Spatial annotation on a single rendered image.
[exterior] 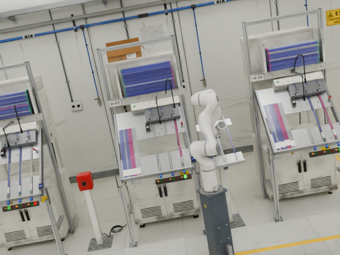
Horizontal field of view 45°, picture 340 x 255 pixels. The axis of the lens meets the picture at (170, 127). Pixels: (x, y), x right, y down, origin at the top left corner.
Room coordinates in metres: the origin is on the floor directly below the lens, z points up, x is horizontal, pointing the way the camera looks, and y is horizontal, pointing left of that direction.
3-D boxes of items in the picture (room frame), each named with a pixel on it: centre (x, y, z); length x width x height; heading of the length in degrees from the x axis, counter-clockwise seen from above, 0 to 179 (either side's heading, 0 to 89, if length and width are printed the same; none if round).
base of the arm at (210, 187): (3.02, -0.24, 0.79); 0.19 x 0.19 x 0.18
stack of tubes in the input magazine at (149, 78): (4.04, 0.13, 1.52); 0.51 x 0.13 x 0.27; 89
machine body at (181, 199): (4.16, 0.19, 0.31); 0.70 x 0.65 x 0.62; 89
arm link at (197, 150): (3.04, -0.21, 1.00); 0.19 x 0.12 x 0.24; 64
